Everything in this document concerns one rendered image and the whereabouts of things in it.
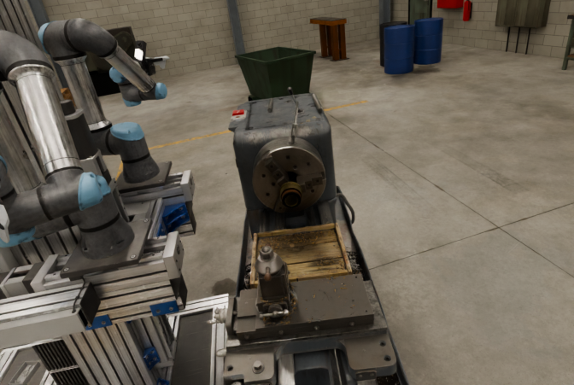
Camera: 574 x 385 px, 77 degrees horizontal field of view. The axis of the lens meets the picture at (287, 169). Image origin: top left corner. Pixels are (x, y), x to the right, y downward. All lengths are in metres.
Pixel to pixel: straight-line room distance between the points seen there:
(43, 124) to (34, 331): 0.62
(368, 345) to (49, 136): 0.95
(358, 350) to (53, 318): 0.85
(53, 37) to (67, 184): 0.83
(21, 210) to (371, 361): 0.90
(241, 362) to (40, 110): 0.81
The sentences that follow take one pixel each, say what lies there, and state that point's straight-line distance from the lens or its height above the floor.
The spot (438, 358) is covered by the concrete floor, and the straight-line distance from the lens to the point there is 2.26.
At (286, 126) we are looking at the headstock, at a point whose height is 1.25.
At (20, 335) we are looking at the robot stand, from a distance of 1.33.
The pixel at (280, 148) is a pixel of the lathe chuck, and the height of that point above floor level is 1.23.
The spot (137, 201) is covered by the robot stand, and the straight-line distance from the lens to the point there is 1.69.
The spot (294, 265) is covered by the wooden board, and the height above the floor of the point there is 0.88.
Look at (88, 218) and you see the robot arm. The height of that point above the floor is 1.29.
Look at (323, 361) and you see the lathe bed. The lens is 1.18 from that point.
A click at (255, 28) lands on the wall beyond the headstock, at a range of 11.63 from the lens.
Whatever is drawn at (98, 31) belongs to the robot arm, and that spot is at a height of 1.76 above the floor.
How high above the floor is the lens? 1.80
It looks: 26 degrees down
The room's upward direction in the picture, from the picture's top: 8 degrees counter-clockwise
